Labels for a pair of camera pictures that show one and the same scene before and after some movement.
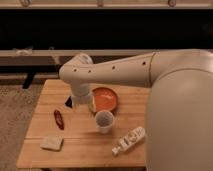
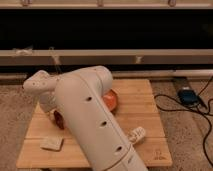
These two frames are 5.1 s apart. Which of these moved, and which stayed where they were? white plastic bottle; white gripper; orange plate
Moved: white gripper
Stayed: orange plate; white plastic bottle
